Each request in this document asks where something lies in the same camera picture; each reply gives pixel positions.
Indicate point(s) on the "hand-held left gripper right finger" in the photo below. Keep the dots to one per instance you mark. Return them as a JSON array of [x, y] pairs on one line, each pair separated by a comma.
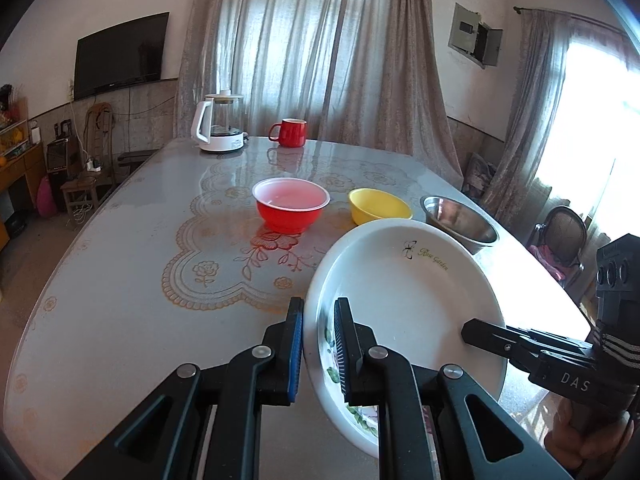
[[342, 355]]

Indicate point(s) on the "white power strip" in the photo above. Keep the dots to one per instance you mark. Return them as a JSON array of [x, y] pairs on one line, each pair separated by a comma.
[[94, 164]]

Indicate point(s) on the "yellow plastic bowl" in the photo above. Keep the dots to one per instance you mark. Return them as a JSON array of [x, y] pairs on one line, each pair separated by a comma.
[[375, 207]]

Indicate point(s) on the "black portable speaker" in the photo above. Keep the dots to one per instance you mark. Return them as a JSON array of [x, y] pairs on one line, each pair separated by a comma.
[[57, 155]]

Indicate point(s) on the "grey electrical panel box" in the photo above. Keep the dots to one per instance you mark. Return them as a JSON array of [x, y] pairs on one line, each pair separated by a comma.
[[462, 30]]

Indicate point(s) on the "red plastic bowl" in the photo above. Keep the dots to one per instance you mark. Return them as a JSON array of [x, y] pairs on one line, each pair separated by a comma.
[[290, 217]]

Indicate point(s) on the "tall-back wooden chair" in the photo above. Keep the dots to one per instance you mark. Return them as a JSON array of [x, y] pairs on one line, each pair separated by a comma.
[[80, 185]]

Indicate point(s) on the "stainless steel bowl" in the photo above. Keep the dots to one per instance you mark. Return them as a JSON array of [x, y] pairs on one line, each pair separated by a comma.
[[475, 235]]

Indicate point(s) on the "black wall television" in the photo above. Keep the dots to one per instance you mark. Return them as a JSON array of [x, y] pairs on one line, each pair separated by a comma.
[[120, 55]]

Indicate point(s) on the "shelf with decorations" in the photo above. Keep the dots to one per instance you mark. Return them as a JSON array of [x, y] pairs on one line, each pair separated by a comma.
[[12, 127]]

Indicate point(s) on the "person's right hand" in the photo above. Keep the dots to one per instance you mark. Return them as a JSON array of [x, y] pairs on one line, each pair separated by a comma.
[[565, 440]]

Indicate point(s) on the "dark curtain rod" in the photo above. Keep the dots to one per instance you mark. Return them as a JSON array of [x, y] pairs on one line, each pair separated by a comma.
[[520, 9]]

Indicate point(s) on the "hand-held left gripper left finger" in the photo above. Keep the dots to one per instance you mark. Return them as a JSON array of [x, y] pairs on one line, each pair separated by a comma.
[[295, 345]]

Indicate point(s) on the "pile of printed bags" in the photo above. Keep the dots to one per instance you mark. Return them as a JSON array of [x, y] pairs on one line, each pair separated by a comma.
[[477, 172]]

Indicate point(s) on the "red seat cushion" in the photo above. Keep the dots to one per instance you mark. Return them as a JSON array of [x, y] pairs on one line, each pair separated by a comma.
[[550, 260]]

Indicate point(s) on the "dark wooden bench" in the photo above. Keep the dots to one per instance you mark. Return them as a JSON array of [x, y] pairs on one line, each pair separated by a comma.
[[132, 156]]

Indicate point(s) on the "white rose print plate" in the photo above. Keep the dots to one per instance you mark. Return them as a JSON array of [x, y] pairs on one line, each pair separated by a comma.
[[415, 300]]

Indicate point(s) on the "red mug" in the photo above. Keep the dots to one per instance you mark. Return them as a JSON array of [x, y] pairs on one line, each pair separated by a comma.
[[292, 135]]

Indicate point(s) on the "wooden desk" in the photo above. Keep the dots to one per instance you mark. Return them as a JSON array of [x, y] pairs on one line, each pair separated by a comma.
[[25, 165]]

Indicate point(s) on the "white glass electric kettle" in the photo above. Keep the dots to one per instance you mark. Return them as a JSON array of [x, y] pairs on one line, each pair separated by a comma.
[[215, 142]]

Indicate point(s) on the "pink bag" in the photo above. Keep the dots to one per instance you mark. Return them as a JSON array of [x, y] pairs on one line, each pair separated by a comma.
[[45, 200]]

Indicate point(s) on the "dark wicker-back chair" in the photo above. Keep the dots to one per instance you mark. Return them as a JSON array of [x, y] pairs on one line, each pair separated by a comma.
[[565, 230]]

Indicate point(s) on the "narrow beige sheer curtain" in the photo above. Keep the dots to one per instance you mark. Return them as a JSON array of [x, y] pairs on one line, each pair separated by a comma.
[[530, 125]]

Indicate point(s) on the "wide beige sheer curtain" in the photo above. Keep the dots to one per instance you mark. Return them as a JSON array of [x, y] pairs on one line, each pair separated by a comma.
[[310, 50]]

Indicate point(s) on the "white box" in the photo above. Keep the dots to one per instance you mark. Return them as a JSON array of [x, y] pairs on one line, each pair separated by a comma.
[[36, 134]]

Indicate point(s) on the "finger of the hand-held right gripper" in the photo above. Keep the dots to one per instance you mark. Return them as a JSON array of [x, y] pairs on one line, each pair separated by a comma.
[[495, 337]]

